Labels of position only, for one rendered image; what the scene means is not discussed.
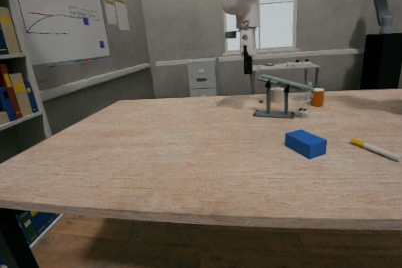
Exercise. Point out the blue rectangular block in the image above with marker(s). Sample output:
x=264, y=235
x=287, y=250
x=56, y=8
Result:
x=305, y=143

